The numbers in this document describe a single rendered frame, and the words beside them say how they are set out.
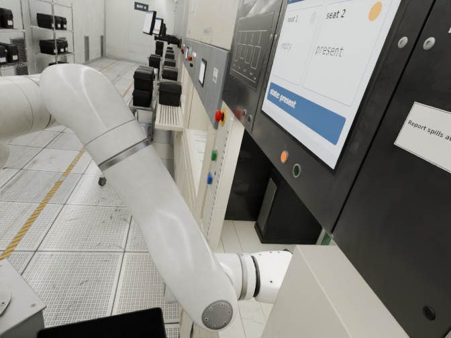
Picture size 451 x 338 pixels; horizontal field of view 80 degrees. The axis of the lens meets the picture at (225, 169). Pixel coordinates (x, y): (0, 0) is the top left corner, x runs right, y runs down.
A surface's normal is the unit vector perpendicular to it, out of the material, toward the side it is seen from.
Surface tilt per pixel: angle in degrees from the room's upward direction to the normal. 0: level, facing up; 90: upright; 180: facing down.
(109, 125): 64
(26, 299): 0
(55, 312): 0
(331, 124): 90
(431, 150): 90
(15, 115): 83
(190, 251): 39
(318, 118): 90
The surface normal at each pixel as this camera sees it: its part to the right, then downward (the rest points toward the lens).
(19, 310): 0.18, -0.89
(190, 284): 0.04, 0.04
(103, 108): 0.52, -0.09
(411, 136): -0.97, -0.09
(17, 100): 0.92, -0.19
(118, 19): 0.18, 0.45
